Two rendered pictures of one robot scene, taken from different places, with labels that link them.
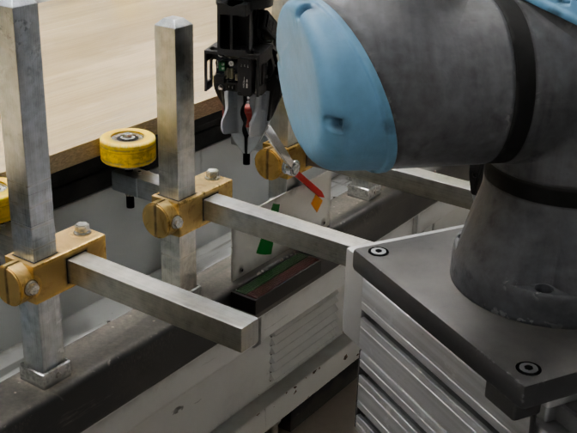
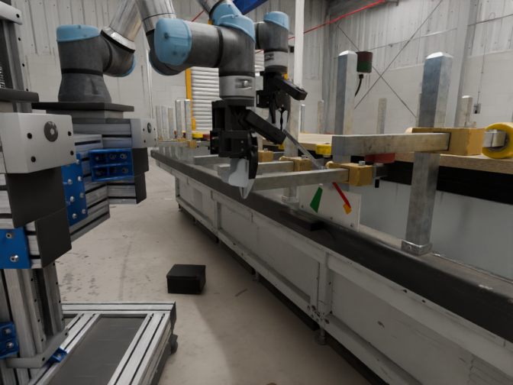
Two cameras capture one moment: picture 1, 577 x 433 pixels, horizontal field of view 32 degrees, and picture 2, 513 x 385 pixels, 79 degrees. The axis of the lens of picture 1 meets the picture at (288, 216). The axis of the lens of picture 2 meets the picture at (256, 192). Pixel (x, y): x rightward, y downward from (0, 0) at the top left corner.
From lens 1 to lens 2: 1.91 m
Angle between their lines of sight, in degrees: 108
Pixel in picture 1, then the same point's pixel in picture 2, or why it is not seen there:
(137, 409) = (279, 231)
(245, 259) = (304, 203)
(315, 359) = not seen: outside the picture
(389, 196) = (416, 259)
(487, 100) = not seen: hidden behind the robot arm
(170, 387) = (288, 237)
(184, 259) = not seen: hidden behind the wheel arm
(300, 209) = (336, 203)
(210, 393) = (404, 344)
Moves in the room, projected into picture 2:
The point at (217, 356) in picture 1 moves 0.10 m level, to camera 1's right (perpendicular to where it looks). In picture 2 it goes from (306, 247) to (296, 258)
